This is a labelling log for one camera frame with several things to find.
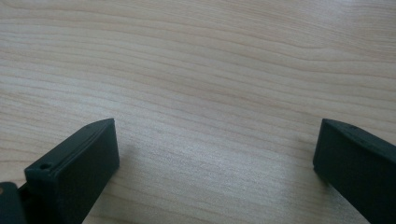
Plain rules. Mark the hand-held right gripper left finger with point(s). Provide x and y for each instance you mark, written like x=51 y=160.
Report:
x=77 y=174

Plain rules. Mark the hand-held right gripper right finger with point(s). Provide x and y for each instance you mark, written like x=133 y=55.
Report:
x=355 y=165

